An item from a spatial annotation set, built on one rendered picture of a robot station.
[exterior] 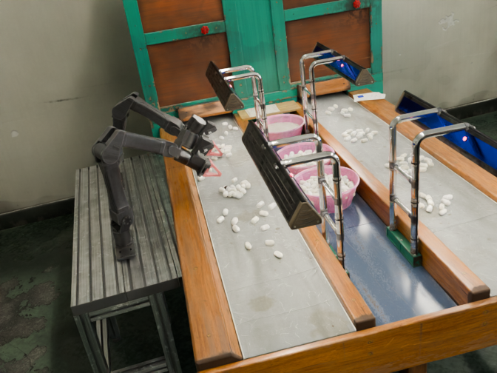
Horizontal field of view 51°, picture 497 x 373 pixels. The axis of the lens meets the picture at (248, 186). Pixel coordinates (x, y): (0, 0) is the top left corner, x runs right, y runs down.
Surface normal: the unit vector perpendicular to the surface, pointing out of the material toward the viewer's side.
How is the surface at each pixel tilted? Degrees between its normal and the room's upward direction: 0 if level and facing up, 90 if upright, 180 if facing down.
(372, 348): 90
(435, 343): 90
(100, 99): 90
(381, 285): 0
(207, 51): 90
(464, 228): 0
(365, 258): 0
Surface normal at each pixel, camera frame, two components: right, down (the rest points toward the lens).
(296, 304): -0.13, -0.88
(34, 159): 0.27, 0.40
